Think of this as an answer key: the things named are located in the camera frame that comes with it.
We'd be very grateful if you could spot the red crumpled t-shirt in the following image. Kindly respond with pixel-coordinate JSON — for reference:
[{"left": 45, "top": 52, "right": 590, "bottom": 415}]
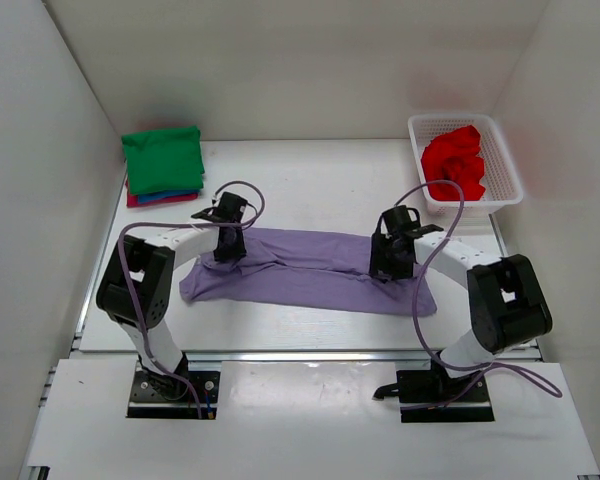
[{"left": 421, "top": 125, "right": 486, "bottom": 201}]

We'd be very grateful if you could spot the purple cable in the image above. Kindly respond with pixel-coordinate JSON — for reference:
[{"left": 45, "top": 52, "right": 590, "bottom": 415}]
[
  {"left": 392, "top": 180, "right": 564, "bottom": 414},
  {"left": 115, "top": 180, "right": 267, "bottom": 419}
]

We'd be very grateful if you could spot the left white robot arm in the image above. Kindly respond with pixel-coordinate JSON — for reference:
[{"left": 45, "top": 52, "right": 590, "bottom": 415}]
[{"left": 96, "top": 192, "right": 248, "bottom": 398}]

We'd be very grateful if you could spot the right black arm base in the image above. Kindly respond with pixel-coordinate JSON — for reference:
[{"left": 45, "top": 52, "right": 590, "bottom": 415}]
[{"left": 373, "top": 362, "right": 495, "bottom": 424}]

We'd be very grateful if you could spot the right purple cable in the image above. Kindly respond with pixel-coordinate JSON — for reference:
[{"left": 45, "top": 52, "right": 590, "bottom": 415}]
[{"left": 392, "top": 180, "right": 564, "bottom": 414}]

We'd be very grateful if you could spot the green folded t-shirt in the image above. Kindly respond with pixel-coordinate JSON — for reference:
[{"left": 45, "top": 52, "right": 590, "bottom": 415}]
[{"left": 121, "top": 126, "right": 205, "bottom": 195}]

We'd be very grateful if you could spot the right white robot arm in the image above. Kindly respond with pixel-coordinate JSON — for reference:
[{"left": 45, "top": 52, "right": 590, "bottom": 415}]
[{"left": 369, "top": 205, "right": 553, "bottom": 401}]

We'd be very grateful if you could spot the white plastic basket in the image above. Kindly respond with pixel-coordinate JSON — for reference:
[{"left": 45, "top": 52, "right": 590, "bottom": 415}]
[{"left": 408, "top": 113, "right": 523, "bottom": 217}]

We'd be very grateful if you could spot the blue folded t-shirt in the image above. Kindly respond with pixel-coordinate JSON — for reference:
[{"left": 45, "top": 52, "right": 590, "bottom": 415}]
[{"left": 136, "top": 190, "right": 199, "bottom": 205}]

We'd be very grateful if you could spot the magenta folded t-shirt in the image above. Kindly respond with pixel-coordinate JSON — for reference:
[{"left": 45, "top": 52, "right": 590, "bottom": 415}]
[{"left": 125, "top": 180, "right": 199, "bottom": 208}]

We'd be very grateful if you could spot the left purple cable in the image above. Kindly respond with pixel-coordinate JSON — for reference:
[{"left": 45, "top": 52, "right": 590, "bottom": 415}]
[{"left": 115, "top": 180, "right": 267, "bottom": 419}]

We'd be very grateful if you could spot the purple t-shirt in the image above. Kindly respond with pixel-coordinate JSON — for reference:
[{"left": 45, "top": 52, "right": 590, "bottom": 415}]
[{"left": 179, "top": 228, "right": 437, "bottom": 317}]

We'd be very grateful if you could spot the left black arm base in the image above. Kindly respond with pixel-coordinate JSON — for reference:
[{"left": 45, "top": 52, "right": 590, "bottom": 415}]
[{"left": 126, "top": 363, "right": 221, "bottom": 421}]

